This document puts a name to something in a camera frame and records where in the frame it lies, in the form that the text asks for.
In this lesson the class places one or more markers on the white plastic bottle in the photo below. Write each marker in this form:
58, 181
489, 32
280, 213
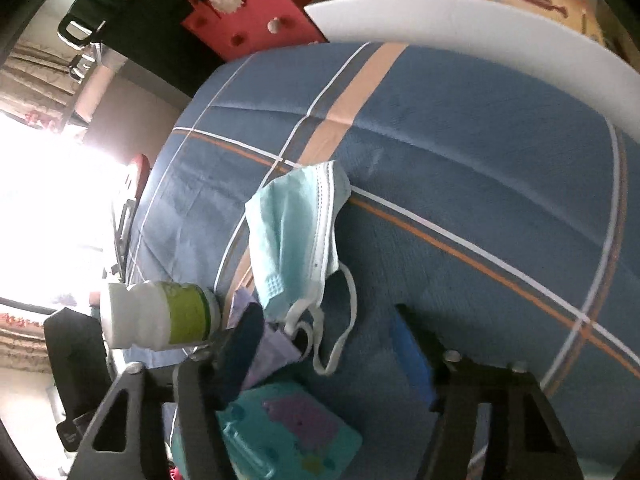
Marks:
150, 315

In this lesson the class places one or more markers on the teal plastic toy box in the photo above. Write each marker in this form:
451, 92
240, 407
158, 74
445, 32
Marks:
300, 430

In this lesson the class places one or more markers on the purple wipes packet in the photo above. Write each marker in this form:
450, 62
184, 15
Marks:
272, 355

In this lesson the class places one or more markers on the white chair back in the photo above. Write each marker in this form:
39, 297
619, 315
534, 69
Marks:
450, 15

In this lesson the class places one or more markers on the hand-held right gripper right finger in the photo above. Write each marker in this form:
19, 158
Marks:
410, 355

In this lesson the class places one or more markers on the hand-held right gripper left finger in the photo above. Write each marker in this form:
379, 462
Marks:
245, 345

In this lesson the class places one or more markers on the blue plaid tablecloth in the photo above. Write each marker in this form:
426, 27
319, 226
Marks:
475, 160

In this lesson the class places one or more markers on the red felt handbag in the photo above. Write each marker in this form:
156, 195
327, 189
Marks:
250, 25

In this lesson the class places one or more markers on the blue face mask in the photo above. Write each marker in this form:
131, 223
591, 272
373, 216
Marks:
290, 220

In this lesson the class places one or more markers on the red plastic object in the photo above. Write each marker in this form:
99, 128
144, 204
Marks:
136, 172

